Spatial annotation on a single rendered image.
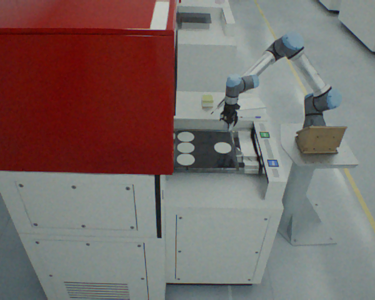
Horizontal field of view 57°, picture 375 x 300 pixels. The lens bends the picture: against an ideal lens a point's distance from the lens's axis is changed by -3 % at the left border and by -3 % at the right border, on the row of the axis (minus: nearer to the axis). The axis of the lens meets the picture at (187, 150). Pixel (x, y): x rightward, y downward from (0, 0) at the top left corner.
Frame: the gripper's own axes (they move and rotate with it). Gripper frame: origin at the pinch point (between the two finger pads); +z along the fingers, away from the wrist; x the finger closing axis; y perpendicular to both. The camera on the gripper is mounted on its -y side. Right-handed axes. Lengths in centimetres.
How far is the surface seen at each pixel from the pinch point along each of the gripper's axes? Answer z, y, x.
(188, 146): 9.4, 16.9, -17.4
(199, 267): 72, 47, 11
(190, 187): 17.7, 38.6, -2.1
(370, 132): 97, -221, 81
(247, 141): 11.2, -10.0, 8.9
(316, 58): 95, -386, -27
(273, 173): 4.0, 17.7, 35.4
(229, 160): 9.6, 14.7, 8.4
